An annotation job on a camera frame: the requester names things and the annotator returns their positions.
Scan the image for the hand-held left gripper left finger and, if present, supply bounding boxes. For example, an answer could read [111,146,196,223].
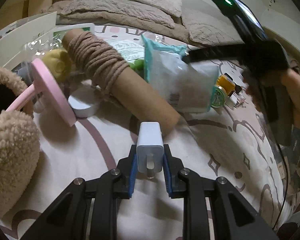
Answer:
[20,144,138,240]

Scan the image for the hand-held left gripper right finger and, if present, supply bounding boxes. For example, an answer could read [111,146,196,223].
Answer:
[163,144,278,240]

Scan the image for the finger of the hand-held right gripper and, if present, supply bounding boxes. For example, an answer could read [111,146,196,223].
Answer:
[182,43,242,64]

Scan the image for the white charger plug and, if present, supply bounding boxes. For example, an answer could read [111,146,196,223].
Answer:
[136,122,164,179]

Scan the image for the wet wipes pack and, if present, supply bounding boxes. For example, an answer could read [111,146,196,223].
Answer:
[141,35,219,113]

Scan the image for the quilted grey pillow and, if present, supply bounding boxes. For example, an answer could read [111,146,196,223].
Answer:
[181,7,243,46]
[57,0,176,29]

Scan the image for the yellow flashlight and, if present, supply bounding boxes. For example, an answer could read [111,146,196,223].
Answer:
[216,74,237,97]

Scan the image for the pink card box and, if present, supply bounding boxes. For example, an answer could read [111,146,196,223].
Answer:
[233,93,246,108]

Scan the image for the beige duvet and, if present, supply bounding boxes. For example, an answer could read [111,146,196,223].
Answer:
[52,0,243,48]

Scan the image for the printed blanket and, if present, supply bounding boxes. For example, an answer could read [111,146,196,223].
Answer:
[0,24,290,230]

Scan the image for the small green object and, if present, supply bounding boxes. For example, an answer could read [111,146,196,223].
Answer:
[127,58,144,71]

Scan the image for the white round tin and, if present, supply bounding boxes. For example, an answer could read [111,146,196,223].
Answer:
[68,90,101,118]

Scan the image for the cardboard tube with yarn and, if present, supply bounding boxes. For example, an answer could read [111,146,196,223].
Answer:
[62,28,182,138]

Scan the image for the white green printed packet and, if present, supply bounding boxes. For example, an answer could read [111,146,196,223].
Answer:
[52,23,147,63]

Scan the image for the pink round mirror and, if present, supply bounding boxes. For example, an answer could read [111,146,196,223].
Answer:
[5,58,77,127]

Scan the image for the beige fuzzy slipper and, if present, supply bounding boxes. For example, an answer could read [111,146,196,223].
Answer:
[0,110,41,218]
[0,66,34,121]

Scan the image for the yellow plush toy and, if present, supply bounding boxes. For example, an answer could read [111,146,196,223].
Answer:
[42,49,72,82]

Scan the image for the white storage box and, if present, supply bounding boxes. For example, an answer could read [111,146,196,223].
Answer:
[0,11,58,67]

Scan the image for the wooden shelf unit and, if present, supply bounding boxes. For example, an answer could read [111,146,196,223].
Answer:
[0,0,77,38]

